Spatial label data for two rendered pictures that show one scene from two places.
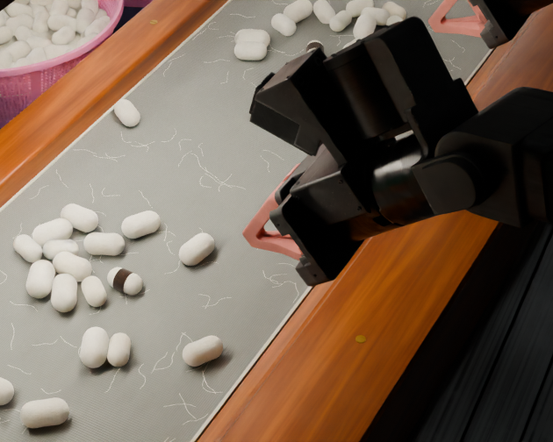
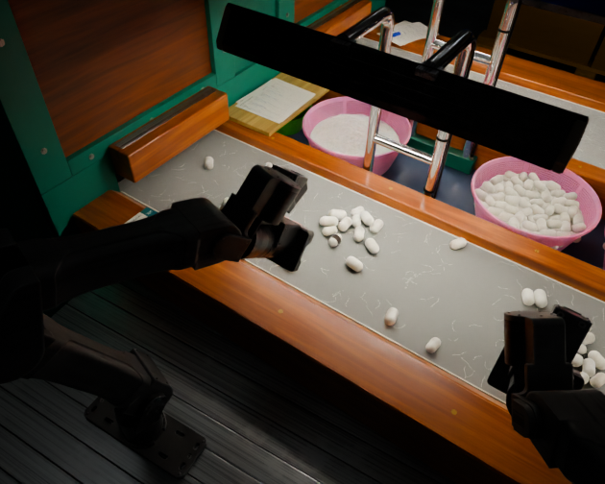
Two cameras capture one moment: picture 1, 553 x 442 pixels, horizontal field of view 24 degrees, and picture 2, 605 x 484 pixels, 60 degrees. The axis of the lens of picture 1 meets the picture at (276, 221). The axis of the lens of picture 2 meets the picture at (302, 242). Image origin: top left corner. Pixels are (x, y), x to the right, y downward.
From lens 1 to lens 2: 98 cm
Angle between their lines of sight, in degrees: 64
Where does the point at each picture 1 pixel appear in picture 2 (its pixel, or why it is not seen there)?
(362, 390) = (249, 307)
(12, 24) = (532, 205)
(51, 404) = not seen: hidden behind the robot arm
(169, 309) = (321, 256)
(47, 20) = (540, 218)
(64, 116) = (444, 217)
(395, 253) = (339, 334)
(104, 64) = (491, 230)
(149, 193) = (399, 253)
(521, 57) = not seen: hidden behind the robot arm
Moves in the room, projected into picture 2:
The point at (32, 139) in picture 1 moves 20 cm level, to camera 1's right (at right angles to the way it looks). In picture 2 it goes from (423, 206) to (431, 280)
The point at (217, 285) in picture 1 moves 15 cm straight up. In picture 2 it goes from (334, 273) to (341, 214)
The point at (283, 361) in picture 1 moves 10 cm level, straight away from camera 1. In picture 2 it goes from (271, 282) to (327, 287)
